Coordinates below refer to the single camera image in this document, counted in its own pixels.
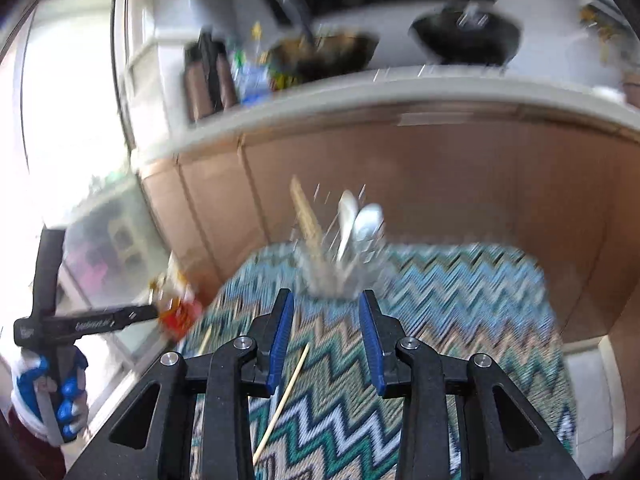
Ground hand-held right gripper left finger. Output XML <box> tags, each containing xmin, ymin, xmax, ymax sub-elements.
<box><xmin>65</xmin><ymin>288</ymin><xmax>296</xmax><ymax>480</ymax></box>

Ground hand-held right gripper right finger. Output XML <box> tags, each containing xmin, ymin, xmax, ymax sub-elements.
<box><xmin>358</xmin><ymin>289</ymin><xmax>586</xmax><ymax>480</ymax></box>

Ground wire utensil holder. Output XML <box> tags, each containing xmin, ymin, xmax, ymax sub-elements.
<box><xmin>297</xmin><ymin>240</ymin><xmax>388</xmax><ymax>301</ymax></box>

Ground white spoon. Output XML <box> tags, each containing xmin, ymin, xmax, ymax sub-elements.
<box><xmin>336</xmin><ymin>190</ymin><xmax>359</xmax><ymax>263</ymax></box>
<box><xmin>352</xmin><ymin>203</ymin><xmax>385</xmax><ymax>246</ymax></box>

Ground bunch of wooden chopsticks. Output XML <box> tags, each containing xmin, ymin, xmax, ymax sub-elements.
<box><xmin>290</xmin><ymin>175</ymin><xmax>331</xmax><ymax>271</ymax></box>

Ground person's left forearm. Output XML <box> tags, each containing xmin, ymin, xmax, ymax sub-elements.
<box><xmin>0</xmin><ymin>405</ymin><xmax>68</xmax><ymax>480</ymax></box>

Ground person's left hand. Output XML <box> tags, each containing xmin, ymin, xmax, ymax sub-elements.
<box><xmin>11</xmin><ymin>347</ymin><xmax>90</xmax><ymax>443</ymax></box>

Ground pink plastic stool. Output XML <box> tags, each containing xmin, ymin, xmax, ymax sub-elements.
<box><xmin>65</xmin><ymin>247</ymin><xmax>103</xmax><ymax>288</ymax></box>

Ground zigzag patterned cloth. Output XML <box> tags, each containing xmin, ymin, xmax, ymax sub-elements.
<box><xmin>175</xmin><ymin>242</ymin><xmax>576</xmax><ymax>480</ymax></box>

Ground orange bottle red label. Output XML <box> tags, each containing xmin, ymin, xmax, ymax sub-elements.
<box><xmin>150</xmin><ymin>255</ymin><xmax>203</xmax><ymax>338</ymax></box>

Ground bronze lower cabinets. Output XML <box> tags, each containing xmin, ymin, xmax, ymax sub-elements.
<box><xmin>137</xmin><ymin>110</ymin><xmax>640</xmax><ymax>341</ymax></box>

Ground sliding glass door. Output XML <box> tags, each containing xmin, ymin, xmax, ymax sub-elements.
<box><xmin>0</xmin><ymin>0</ymin><xmax>166</xmax><ymax>411</ymax></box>

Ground blue and white bag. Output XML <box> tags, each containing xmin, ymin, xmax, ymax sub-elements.
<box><xmin>235</xmin><ymin>62</ymin><xmax>273</xmax><ymax>103</ymax></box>

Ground dark bottle yellow label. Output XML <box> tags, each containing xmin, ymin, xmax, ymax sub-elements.
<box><xmin>267</xmin><ymin>55</ymin><xmax>301</xmax><ymax>92</ymax></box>

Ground bronze and black kettle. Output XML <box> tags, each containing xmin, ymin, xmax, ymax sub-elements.
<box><xmin>182</xmin><ymin>30</ymin><xmax>240</xmax><ymax>121</ymax></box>

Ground bronze wok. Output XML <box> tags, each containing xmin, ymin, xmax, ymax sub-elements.
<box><xmin>265</xmin><ymin>0</ymin><xmax>381</xmax><ymax>83</ymax></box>

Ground clear oil bottle yellow cap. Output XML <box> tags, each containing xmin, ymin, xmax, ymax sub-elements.
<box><xmin>247</xmin><ymin>22</ymin><xmax>266</xmax><ymax>68</ymax></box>

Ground black wok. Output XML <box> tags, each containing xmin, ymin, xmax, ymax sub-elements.
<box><xmin>409</xmin><ymin>2</ymin><xmax>523</xmax><ymax>67</ymax></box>

